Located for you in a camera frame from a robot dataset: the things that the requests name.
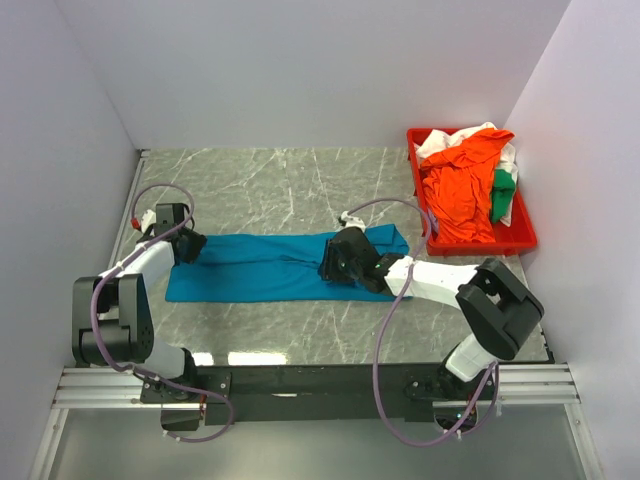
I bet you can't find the orange t shirt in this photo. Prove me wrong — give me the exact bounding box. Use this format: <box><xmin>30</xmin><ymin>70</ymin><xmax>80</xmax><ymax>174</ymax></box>
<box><xmin>419</xmin><ymin>127</ymin><xmax>514</xmax><ymax>243</ymax></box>

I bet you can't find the red plastic bin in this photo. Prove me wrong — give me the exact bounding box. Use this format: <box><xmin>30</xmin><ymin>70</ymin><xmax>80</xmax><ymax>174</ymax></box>
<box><xmin>406</xmin><ymin>127</ymin><xmax>537</xmax><ymax>257</ymax></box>

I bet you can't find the blue t shirt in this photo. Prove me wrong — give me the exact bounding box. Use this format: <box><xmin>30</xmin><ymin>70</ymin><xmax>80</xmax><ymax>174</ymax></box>
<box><xmin>165</xmin><ymin>232</ymin><xmax>390</xmax><ymax>303</ymax></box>

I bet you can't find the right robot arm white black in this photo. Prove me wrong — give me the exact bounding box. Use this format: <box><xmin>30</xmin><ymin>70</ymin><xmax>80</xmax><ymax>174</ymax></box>
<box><xmin>318</xmin><ymin>226</ymin><xmax>544</xmax><ymax>400</ymax></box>

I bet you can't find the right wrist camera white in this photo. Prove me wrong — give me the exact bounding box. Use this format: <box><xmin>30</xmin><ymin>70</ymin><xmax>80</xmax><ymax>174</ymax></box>
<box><xmin>338</xmin><ymin>211</ymin><xmax>366</xmax><ymax>231</ymax></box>

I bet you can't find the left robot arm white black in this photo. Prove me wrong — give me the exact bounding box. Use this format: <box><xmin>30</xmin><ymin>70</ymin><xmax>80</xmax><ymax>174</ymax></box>
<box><xmin>71</xmin><ymin>203</ymin><xmax>207</xmax><ymax>402</ymax></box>

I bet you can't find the aluminium rail frame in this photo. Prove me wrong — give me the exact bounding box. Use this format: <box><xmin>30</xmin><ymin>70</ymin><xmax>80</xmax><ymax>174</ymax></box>
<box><xmin>32</xmin><ymin>147</ymin><xmax>599</xmax><ymax>479</ymax></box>

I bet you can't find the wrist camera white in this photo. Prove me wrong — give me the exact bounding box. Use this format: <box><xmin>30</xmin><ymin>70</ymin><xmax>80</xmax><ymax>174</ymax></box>
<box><xmin>130</xmin><ymin>209</ymin><xmax>156</xmax><ymax>233</ymax></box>
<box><xmin>338</xmin><ymin>211</ymin><xmax>366</xmax><ymax>231</ymax></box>

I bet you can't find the white t shirt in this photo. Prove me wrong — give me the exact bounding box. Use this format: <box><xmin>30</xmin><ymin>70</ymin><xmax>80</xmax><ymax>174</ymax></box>
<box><xmin>414</xmin><ymin>120</ymin><xmax>521</xmax><ymax>229</ymax></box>

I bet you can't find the green t shirt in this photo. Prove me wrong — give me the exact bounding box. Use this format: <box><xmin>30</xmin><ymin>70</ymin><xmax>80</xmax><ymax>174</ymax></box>
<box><xmin>490</xmin><ymin>169</ymin><xmax>517</xmax><ymax>226</ymax></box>

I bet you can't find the black base beam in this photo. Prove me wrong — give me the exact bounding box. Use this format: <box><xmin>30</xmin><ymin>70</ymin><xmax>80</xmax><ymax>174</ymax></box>
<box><xmin>139</xmin><ymin>362</ymin><xmax>499</xmax><ymax>431</ymax></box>

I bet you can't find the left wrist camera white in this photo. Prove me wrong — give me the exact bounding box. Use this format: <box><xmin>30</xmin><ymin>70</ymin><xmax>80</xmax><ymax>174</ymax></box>
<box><xmin>130</xmin><ymin>209</ymin><xmax>156</xmax><ymax>233</ymax></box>

